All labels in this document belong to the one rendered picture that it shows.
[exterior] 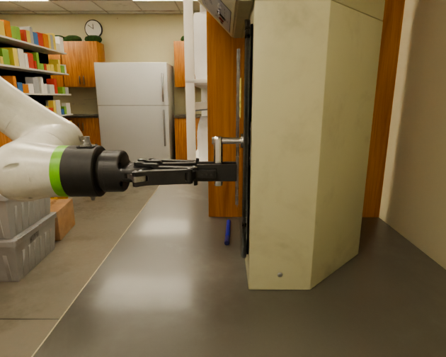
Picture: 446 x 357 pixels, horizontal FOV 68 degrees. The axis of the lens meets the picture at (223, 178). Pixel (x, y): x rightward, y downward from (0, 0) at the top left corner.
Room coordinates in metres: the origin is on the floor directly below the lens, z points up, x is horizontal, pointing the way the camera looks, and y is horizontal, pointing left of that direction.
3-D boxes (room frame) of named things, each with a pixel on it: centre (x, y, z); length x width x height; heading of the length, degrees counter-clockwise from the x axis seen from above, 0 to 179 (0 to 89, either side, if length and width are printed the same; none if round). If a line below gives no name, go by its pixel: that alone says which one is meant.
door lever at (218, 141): (0.58, -0.01, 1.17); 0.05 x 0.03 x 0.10; 89
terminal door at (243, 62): (0.68, -0.04, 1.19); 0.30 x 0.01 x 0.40; 179
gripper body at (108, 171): (0.58, 0.17, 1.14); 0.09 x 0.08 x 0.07; 90
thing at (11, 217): (2.36, 1.61, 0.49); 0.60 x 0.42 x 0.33; 0
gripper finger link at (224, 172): (0.57, 0.01, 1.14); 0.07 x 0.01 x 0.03; 89
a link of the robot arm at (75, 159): (0.58, 0.24, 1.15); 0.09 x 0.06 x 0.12; 0
